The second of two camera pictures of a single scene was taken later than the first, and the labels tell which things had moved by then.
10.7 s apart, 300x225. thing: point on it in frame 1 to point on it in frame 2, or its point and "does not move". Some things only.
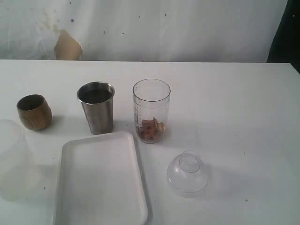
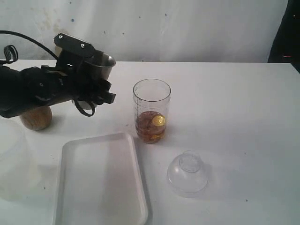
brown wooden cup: [34, 112] does not move
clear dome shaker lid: [187, 175] does not move
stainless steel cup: [97, 99] to [102, 63]
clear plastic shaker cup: [152, 99] does not move
